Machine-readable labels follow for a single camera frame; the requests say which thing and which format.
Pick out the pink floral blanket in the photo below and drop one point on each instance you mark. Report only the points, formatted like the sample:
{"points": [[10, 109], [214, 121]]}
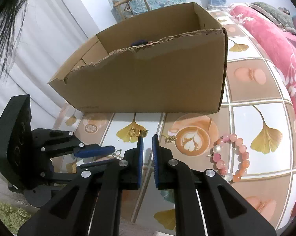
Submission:
{"points": [[273, 54]]}

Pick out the gold flower earring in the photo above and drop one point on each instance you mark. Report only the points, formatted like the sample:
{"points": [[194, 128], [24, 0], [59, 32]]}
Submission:
{"points": [[171, 139]]}

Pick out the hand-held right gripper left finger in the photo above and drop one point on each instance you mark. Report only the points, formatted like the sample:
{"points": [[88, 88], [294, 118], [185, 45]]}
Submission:
{"points": [[140, 162]]}

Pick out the small silver earring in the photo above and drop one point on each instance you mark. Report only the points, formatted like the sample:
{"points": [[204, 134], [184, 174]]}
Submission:
{"points": [[117, 153]]}

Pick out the dark blue smart watch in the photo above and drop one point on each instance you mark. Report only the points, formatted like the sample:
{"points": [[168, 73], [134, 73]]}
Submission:
{"points": [[138, 43]]}

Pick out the green patterned pillow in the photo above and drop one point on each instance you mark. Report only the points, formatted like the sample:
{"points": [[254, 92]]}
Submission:
{"points": [[273, 14]]}

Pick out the white curtain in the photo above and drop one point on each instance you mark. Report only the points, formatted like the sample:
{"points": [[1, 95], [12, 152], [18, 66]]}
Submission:
{"points": [[52, 29]]}

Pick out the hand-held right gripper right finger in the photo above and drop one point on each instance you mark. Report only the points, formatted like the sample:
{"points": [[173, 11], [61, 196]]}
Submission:
{"points": [[154, 162]]}

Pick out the cardboard box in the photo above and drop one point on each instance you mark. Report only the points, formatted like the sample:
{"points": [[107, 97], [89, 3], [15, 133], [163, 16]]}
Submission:
{"points": [[150, 78]]}

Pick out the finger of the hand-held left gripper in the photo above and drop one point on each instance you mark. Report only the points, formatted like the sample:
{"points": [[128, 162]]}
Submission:
{"points": [[96, 164], [93, 151]]}

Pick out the wooden chair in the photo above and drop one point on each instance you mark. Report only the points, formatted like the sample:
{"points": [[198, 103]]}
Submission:
{"points": [[128, 2]]}

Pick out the white and green plush rug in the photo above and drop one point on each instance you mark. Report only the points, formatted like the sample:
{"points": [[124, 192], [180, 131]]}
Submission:
{"points": [[7, 216]]}

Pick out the person's black hair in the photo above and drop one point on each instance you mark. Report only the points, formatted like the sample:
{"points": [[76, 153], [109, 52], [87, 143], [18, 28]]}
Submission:
{"points": [[5, 17]]}

